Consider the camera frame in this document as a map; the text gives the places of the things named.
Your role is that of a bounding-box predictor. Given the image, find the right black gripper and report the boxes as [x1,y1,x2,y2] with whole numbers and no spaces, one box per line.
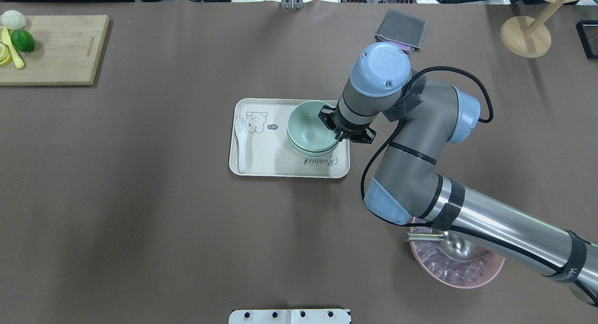
[318,106,376,144]

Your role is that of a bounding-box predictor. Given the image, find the green bowl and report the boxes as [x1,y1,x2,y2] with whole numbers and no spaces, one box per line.
[294,148,335,158]
[287,101,338,152]
[289,140,340,157]

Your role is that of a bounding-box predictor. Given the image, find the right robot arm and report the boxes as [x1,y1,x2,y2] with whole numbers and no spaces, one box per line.
[320,42,598,306]

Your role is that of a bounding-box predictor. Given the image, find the green bowl on tray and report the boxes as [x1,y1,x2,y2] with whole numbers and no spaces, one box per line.
[294,148,335,158]

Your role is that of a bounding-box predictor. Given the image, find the cream rectangular tray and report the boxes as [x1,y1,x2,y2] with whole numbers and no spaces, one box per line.
[229,98,350,178]

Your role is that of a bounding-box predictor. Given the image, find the white ceramic spoon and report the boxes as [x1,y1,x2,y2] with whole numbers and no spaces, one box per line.
[234,116,249,173]

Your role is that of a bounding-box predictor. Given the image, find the grey folded cloth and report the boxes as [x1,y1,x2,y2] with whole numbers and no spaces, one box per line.
[375,10,427,54]

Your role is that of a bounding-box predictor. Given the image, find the pink bowl with ice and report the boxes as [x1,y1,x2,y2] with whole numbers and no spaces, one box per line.
[408,225,505,289]

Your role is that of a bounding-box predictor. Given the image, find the metal scoop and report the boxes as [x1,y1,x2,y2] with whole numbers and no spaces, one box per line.
[406,231,490,262]

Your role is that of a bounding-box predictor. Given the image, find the wooden mug tree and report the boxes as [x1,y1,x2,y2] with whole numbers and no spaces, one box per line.
[500,0,580,58]

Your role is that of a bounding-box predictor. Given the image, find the black tray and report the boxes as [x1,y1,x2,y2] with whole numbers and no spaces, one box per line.
[576,20,598,59]

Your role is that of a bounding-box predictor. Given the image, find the wooden cutting board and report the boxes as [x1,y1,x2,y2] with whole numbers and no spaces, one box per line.
[0,15,109,86]

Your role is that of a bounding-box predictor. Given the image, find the green lime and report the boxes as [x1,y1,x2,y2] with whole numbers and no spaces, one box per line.
[9,29,36,52]

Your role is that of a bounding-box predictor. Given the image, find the lemon slice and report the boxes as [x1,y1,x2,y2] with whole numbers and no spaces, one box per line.
[0,43,12,66]

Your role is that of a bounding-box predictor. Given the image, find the white garlic bulb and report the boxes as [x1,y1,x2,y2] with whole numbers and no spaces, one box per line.
[1,10,27,30]

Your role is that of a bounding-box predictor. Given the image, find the yellow plastic knife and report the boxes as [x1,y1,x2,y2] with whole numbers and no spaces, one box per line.
[1,26,24,69]

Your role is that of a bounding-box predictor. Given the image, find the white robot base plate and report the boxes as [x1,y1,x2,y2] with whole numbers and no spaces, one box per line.
[228,309,352,324]

